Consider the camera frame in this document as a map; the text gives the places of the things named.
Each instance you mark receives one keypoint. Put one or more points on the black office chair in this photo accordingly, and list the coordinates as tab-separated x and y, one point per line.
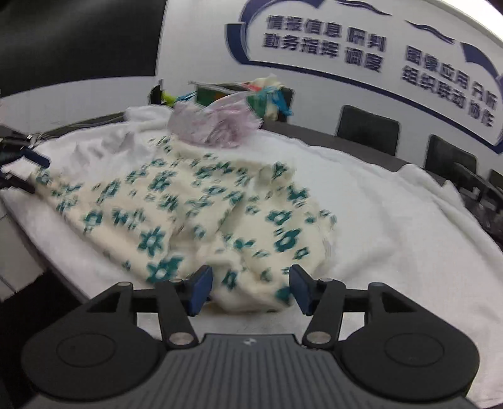
496	183
450	157
367	129

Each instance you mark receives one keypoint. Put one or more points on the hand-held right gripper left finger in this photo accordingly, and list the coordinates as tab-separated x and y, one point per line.
200	289

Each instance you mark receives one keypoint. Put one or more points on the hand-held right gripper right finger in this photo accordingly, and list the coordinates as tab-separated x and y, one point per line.
299	289

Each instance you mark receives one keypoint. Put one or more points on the cream floral garment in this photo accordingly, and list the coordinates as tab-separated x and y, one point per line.
196	196

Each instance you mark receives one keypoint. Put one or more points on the blue wall lettering sign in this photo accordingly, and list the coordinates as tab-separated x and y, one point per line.
353	47

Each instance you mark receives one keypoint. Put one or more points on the cream cloth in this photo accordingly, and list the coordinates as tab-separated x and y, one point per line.
269	83

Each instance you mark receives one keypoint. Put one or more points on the pink patterned garment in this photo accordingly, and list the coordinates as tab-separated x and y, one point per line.
212	122

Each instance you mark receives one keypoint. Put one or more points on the dark wall panel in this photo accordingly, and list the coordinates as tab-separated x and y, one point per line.
78	39

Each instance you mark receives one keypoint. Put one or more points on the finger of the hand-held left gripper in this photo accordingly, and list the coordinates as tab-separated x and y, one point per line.
17	181
33	157

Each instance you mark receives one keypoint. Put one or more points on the green storage basket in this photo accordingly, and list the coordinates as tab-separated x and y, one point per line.
220	96

